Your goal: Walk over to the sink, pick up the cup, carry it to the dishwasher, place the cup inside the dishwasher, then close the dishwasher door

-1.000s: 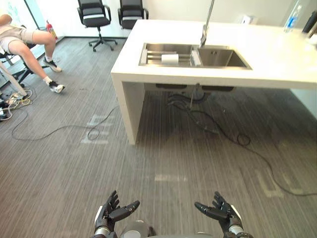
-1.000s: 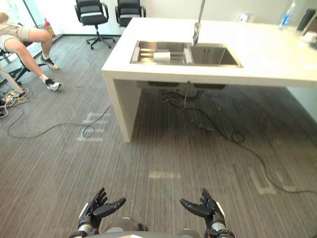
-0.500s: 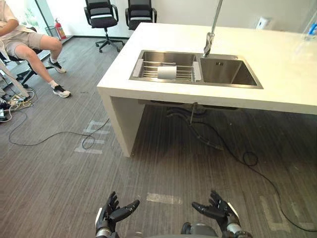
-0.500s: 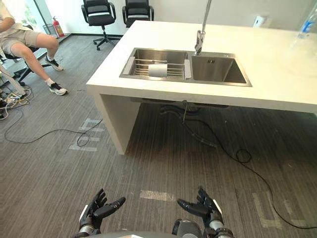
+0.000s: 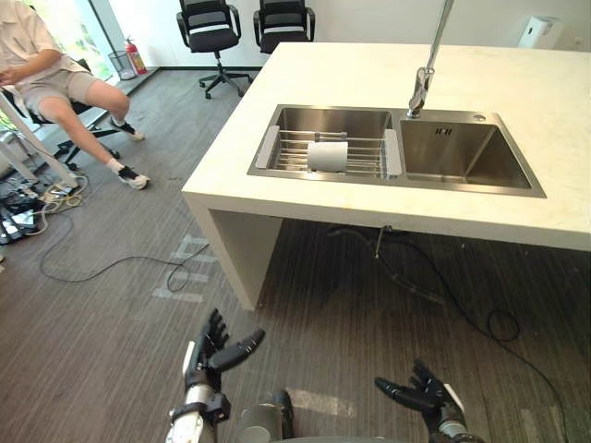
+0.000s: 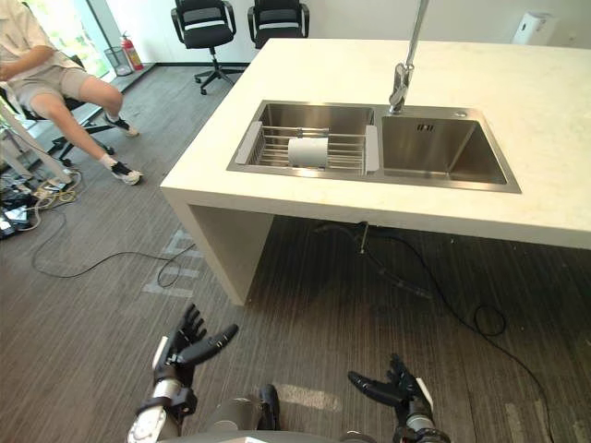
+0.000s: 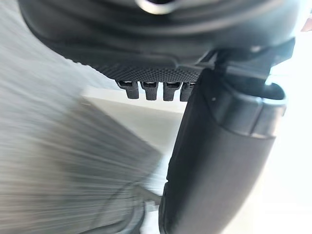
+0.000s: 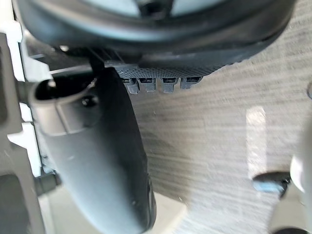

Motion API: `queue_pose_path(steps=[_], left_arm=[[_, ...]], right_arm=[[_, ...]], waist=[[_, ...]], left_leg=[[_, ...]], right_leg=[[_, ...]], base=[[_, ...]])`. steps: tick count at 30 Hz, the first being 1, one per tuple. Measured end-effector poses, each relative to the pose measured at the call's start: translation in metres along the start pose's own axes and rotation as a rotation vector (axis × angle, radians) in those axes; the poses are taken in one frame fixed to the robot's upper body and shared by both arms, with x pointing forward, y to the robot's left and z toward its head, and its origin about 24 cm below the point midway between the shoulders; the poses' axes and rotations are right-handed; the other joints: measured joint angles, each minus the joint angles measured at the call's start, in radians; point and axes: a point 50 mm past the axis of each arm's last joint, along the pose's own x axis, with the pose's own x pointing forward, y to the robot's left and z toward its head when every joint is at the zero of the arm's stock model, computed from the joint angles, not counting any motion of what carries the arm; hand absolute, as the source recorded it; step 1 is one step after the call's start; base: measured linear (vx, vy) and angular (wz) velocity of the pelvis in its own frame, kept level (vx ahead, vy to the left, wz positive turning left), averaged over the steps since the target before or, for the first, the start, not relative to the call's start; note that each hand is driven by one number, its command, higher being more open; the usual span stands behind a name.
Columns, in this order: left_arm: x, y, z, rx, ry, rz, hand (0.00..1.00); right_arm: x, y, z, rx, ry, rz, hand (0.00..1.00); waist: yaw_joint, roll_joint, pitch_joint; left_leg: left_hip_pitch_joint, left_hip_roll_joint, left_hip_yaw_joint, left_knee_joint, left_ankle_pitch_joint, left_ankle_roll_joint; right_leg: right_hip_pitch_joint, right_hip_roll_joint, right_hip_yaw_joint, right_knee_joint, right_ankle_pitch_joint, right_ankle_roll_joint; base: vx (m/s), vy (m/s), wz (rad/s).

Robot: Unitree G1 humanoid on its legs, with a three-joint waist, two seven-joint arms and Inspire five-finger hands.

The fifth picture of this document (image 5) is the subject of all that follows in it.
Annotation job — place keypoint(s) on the person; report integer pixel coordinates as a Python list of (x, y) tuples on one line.
[(27, 41)]

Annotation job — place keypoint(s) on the red fire extinguisher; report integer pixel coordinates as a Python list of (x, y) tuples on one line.
[(136, 57)]

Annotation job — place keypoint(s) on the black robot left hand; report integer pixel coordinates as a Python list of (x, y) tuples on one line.
[(210, 357)]

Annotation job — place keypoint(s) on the stainless steel double sink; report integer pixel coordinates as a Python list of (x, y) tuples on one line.
[(443, 157)]

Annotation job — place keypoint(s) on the chrome sink faucet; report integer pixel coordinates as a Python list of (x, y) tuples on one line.
[(422, 85)]

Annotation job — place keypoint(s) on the silver robot torso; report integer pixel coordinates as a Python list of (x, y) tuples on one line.
[(258, 422)]

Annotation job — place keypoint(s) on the black electronics pile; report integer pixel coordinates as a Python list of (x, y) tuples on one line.
[(18, 212)]

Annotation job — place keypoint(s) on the white ceramic mug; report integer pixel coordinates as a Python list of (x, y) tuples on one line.
[(328, 157)]

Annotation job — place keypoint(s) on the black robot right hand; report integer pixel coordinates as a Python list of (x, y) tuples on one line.
[(425, 397)]

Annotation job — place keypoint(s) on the black swivel chair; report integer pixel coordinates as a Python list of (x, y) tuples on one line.
[(97, 130)]

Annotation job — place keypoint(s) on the white wall dispenser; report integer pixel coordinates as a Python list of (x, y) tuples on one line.
[(535, 30)]

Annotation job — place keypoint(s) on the black mesh office chair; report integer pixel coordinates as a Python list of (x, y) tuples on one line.
[(281, 32), (210, 39)]

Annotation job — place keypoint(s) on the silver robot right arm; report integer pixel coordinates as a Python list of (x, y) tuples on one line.
[(461, 434)]

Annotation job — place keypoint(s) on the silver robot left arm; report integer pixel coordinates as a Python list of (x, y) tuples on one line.
[(189, 422)]

